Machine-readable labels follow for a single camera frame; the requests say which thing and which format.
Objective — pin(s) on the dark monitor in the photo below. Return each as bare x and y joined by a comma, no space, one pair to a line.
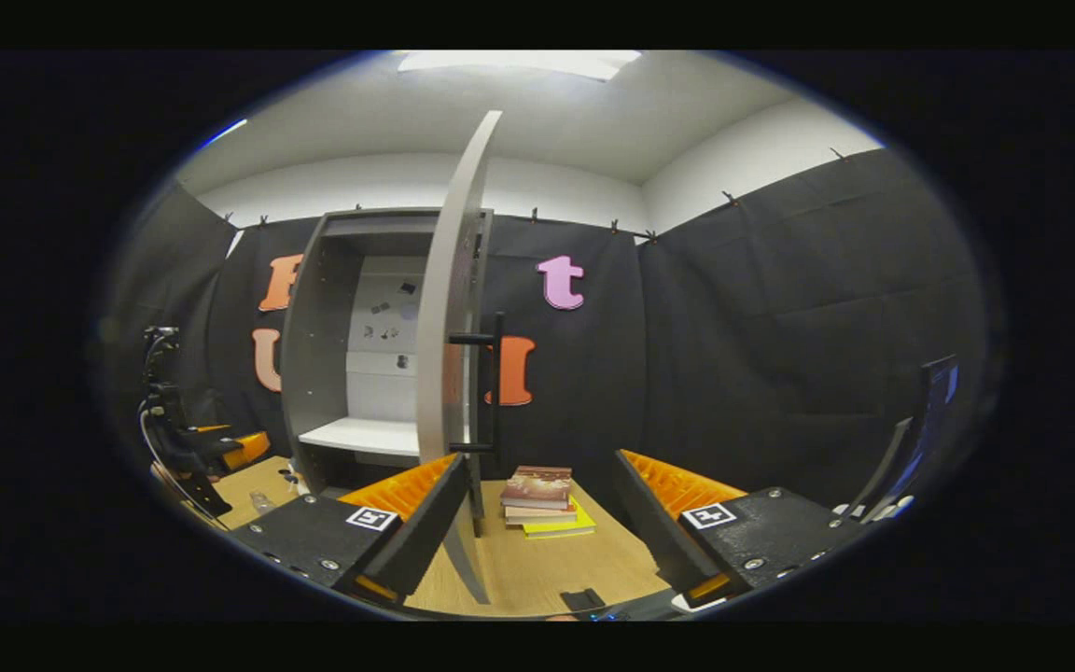
934,401

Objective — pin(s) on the ceiling light strip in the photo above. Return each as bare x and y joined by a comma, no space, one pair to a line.
225,132

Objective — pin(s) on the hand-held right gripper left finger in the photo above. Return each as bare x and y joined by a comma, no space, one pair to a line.
425,532

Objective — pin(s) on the brown cover book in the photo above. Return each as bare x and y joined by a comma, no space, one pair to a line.
537,485

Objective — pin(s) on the yellow book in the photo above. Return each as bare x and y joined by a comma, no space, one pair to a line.
565,530

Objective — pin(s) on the rectangular ceiling light panel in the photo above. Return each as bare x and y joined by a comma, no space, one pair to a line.
519,62

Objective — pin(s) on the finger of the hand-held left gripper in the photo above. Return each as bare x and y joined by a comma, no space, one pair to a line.
248,450
206,429

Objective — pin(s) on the black backdrop cloth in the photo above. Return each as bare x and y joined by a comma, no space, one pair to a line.
761,327

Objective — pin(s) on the clear bottle cherry label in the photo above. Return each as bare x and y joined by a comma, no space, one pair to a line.
262,503

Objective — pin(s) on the dark grey cabinet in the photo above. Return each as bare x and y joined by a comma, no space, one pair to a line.
314,373

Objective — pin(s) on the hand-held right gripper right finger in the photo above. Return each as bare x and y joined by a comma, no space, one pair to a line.
654,532

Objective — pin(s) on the thin pale book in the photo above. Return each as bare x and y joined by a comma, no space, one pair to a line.
542,516

